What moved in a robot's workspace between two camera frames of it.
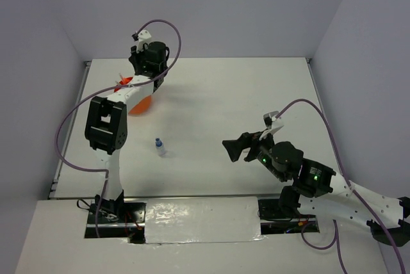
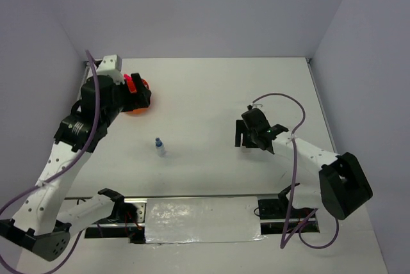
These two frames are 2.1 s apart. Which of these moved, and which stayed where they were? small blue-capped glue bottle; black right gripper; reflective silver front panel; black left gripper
Moved: black left gripper; black right gripper
Stayed: reflective silver front panel; small blue-capped glue bottle
